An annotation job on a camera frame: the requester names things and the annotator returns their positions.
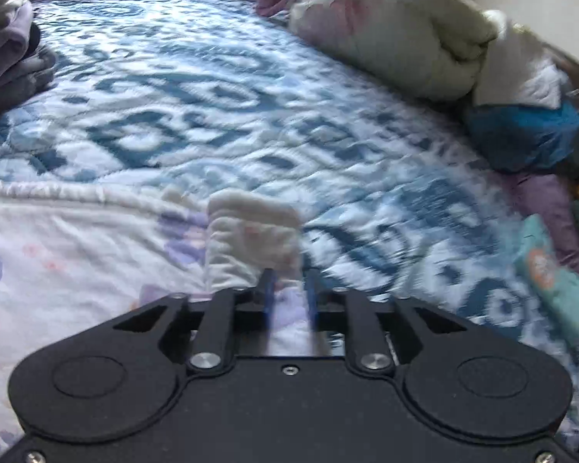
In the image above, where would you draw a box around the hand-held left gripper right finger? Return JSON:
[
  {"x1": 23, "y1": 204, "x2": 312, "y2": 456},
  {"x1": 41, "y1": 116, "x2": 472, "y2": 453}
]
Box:
[{"x1": 305, "y1": 268, "x2": 468, "y2": 379}]

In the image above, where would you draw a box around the purple cloth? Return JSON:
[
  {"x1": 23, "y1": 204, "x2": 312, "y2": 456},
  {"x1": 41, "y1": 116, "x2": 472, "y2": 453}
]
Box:
[{"x1": 499, "y1": 171, "x2": 579, "y2": 295}]

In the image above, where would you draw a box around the white rolled duvet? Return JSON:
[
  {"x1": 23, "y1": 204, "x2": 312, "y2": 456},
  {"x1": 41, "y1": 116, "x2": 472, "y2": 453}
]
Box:
[{"x1": 288, "y1": 0, "x2": 563, "y2": 109}]

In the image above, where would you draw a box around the blue cloth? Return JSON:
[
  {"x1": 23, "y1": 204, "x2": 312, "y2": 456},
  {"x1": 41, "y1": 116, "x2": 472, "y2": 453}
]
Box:
[{"x1": 466, "y1": 101, "x2": 579, "y2": 177}]

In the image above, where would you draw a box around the dark grey cloth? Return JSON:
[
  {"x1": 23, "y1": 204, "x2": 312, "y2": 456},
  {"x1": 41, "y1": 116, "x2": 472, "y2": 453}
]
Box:
[{"x1": 0, "y1": 2, "x2": 59, "y2": 117}]

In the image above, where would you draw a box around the blue white patterned quilt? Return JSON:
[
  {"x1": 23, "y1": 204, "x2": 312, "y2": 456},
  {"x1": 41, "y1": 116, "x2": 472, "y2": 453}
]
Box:
[{"x1": 0, "y1": 0, "x2": 579, "y2": 425}]

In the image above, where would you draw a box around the white purple floral garment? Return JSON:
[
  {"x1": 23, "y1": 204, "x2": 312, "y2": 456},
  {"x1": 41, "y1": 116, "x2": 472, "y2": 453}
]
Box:
[{"x1": 0, "y1": 172, "x2": 319, "y2": 449}]

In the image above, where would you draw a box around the teal wipes packet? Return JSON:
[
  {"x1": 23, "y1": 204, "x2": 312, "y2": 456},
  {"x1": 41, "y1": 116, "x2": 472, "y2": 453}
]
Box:
[{"x1": 514, "y1": 215, "x2": 579, "y2": 343}]

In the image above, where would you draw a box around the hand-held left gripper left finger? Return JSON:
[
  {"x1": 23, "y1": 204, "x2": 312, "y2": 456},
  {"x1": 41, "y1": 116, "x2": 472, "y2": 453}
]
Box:
[{"x1": 112, "y1": 269, "x2": 277, "y2": 378}]

